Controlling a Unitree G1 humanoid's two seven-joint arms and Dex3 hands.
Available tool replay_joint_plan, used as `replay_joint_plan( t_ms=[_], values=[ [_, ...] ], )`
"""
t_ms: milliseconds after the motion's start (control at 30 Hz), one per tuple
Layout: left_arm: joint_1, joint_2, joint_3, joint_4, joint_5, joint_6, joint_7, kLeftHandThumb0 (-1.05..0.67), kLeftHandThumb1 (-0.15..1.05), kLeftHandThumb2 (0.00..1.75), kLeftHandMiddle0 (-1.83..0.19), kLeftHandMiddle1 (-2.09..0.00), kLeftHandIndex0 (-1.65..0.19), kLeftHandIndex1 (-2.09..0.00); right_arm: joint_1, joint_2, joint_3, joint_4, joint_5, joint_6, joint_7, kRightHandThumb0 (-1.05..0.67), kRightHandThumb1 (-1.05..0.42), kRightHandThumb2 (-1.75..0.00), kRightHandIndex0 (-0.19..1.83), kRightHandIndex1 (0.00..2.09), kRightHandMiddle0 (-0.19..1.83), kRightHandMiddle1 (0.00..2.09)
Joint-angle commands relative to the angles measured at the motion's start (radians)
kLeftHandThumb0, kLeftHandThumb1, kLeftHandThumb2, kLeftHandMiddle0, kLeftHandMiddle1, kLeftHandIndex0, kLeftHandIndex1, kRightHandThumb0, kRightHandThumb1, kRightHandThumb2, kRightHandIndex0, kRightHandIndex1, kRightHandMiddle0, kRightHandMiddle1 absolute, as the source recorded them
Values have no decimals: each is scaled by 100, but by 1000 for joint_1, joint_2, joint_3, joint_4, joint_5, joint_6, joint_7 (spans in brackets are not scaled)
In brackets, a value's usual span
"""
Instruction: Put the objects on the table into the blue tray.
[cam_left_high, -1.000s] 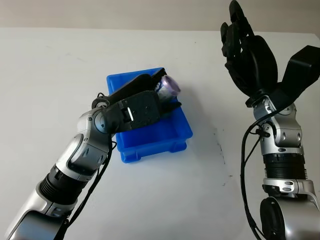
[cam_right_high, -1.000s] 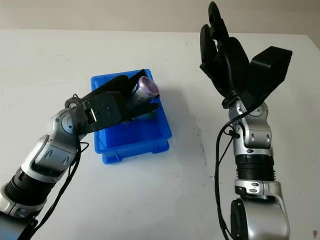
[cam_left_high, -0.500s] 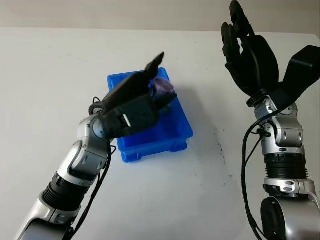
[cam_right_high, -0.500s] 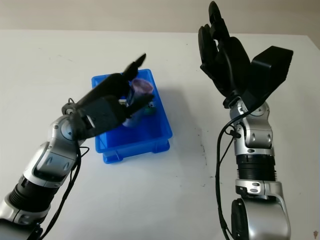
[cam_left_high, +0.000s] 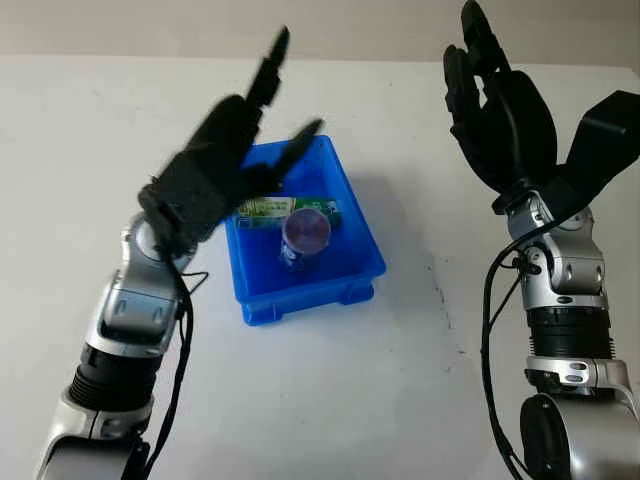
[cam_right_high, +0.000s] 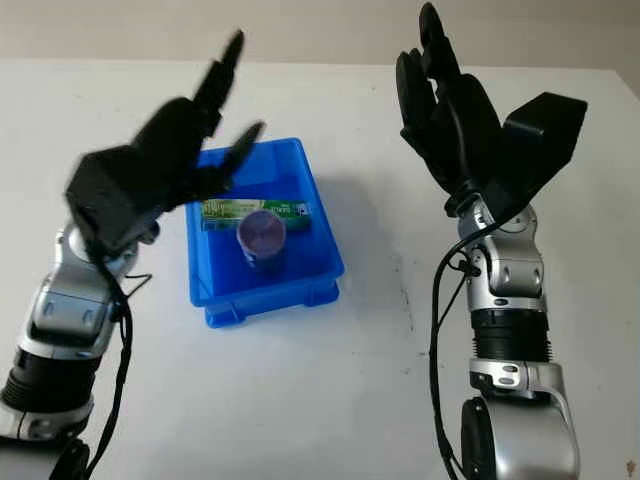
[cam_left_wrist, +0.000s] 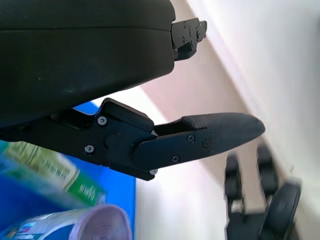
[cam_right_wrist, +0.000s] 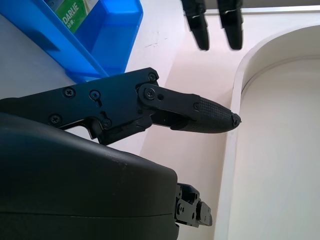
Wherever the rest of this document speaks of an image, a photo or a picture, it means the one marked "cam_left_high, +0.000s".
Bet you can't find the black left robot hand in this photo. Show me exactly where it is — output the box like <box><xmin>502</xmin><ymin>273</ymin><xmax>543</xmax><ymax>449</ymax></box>
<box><xmin>158</xmin><ymin>25</ymin><xmax>327</xmax><ymax>204</ymax></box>

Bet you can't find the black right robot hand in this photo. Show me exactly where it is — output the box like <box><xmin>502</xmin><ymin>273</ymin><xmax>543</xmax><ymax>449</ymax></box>
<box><xmin>442</xmin><ymin>0</ymin><xmax>559</xmax><ymax>196</ymax></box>

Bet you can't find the green toothpaste box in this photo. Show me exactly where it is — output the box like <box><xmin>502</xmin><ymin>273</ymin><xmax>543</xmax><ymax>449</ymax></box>
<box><xmin>234</xmin><ymin>195</ymin><xmax>342</xmax><ymax>232</ymax></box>

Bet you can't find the purple trash bag roll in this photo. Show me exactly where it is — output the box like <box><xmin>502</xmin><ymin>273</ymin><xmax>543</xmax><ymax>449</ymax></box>
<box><xmin>278</xmin><ymin>208</ymin><xmax>336</xmax><ymax>274</ymax></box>

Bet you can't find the blue plastic tray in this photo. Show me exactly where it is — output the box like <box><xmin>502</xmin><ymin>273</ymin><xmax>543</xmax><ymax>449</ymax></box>
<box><xmin>223</xmin><ymin>133</ymin><xmax>388</xmax><ymax>328</ymax></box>

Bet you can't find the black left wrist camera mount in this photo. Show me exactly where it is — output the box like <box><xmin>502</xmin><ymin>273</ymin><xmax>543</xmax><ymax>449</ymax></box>
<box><xmin>136</xmin><ymin>167</ymin><xmax>229</xmax><ymax>259</ymax></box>

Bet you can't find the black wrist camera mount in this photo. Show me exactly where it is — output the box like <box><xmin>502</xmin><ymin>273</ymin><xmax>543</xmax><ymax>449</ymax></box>
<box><xmin>136</xmin><ymin>167</ymin><xmax>229</xmax><ymax>259</ymax></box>
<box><xmin>546</xmin><ymin>89</ymin><xmax>640</xmax><ymax>224</ymax></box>

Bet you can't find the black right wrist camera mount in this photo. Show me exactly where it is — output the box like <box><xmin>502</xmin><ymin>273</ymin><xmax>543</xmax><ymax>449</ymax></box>
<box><xmin>546</xmin><ymin>89</ymin><xmax>640</xmax><ymax>224</ymax></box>

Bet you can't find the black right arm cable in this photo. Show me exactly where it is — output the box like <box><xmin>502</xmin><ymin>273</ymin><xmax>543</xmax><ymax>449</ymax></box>
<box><xmin>478</xmin><ymin>218</ymin><xmax>556</xmax><ymax>480</ymax></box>

